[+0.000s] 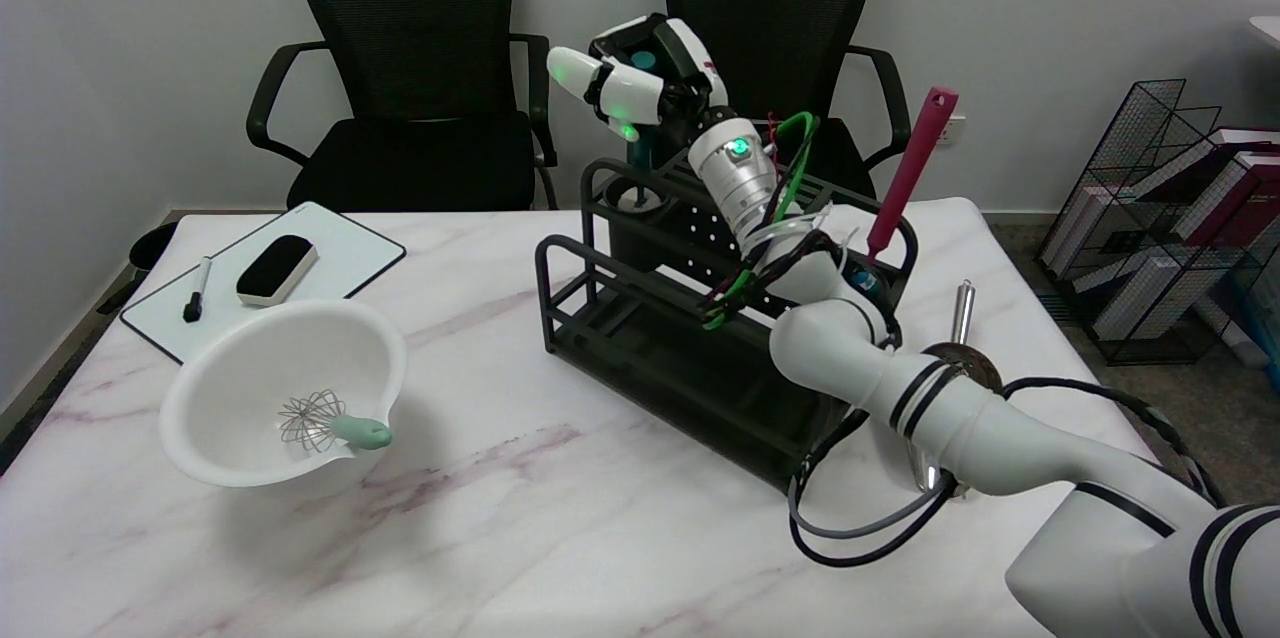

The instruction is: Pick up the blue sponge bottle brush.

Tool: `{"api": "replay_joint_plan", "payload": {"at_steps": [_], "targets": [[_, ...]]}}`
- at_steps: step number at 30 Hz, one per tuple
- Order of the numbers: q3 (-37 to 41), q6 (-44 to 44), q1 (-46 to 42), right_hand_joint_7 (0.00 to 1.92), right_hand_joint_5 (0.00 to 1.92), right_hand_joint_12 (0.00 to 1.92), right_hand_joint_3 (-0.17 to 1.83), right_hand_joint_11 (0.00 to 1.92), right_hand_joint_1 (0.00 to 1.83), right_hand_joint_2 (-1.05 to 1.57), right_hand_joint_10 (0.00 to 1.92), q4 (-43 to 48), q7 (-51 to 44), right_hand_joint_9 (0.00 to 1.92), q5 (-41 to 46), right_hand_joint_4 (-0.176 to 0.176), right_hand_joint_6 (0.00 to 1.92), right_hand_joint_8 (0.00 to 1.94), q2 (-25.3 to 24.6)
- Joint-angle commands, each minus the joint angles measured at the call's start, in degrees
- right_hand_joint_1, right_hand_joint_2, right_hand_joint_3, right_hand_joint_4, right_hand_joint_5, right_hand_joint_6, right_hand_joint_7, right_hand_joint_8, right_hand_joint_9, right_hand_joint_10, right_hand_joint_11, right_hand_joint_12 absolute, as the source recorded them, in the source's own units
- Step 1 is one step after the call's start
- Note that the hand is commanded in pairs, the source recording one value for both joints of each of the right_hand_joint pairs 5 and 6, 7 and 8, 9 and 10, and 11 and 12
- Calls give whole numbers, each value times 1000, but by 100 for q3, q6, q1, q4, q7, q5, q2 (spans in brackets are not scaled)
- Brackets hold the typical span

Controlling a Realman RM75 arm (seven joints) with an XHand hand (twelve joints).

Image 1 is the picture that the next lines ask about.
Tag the teal book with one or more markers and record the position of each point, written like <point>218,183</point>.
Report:
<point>1268,318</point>

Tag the shiny metal scoop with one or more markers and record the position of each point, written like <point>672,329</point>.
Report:
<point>963,313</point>

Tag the black round floor object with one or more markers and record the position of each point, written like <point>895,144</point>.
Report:
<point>150,243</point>

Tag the white mixing bowl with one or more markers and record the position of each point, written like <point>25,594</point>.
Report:
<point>260,358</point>

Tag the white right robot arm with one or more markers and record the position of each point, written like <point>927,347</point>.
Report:
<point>960,418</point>

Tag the white grey book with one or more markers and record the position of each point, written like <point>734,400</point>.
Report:
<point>1150,293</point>

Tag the white wall outlet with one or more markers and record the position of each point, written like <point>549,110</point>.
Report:
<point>957,131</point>

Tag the maroon hardcover book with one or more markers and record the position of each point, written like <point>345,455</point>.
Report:
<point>1240,188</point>

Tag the white furniture corner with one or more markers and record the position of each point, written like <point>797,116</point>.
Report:
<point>1268,28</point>

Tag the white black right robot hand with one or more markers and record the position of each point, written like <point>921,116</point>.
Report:
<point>635,93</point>

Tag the black metal dish rack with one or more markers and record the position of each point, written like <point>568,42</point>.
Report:
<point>640,338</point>

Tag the blue sponge bottle brush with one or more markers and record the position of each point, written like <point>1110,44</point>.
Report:
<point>640,158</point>

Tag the black mesh office chair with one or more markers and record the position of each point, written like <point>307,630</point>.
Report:
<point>790,18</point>
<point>410,38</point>

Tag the black white board eraser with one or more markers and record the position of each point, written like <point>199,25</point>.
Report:
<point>275,268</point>

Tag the black whiteboard marker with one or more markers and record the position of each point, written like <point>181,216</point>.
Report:
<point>198,290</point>

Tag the small white whiteboard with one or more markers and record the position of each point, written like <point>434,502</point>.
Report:
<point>340,258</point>

